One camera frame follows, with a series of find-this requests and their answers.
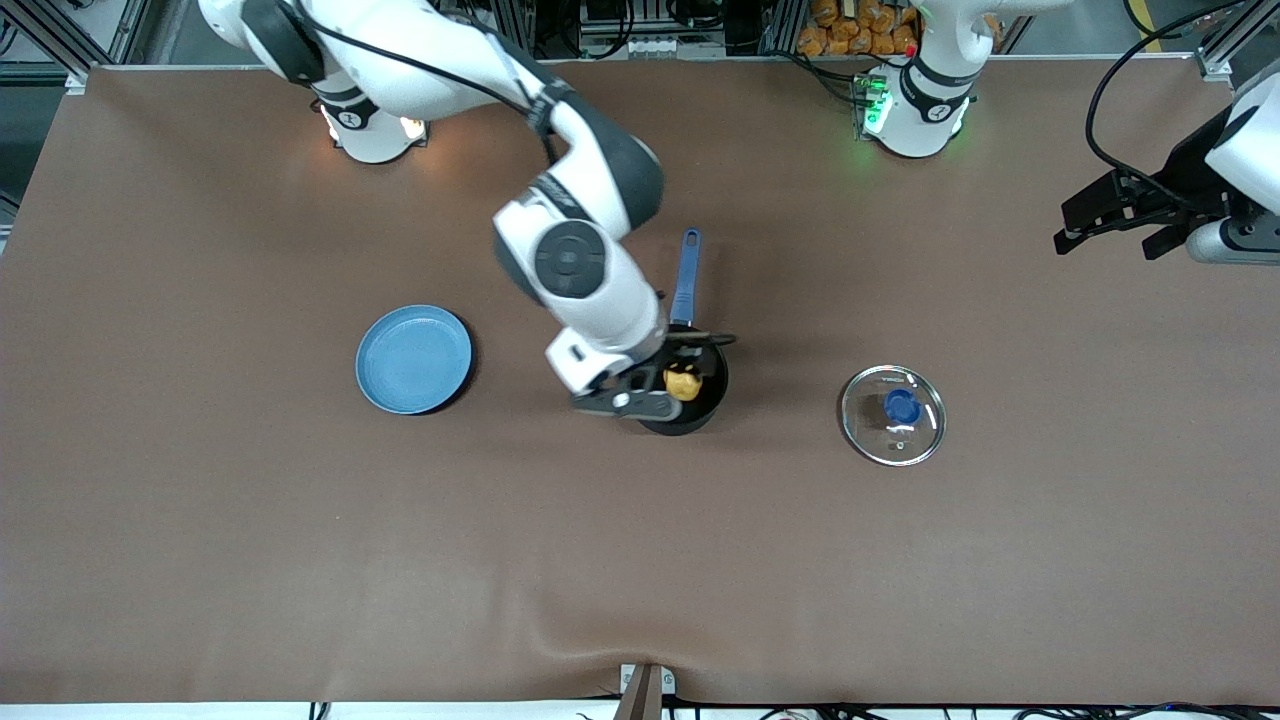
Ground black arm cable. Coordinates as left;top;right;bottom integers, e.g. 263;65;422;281
295;15;561;166
1086;0;1251;207

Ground aluminium frame profile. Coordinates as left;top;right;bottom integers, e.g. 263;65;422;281
0;0;151;93
1195;0;1280;101

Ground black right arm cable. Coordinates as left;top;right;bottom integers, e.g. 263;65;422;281
295;15;561;166

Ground black box white connectors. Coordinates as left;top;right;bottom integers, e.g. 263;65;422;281
578;0;683;58

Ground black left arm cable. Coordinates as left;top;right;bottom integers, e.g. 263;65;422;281
1086;0;1251;207

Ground brown table cover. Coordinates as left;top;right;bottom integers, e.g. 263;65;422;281
0;58;1280;707

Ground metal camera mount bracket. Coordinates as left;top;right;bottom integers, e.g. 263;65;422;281
619;663;677;720

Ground round blue plate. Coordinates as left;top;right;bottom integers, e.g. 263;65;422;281
355;304;474;416

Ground glass lid blue knob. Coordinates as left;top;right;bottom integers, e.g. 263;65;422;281
840;364;947;468

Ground black pot blue handle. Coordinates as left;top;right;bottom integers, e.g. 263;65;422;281
618;227;732;437

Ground bag of orange snacks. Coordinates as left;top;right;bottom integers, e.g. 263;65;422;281
797;0;919;58

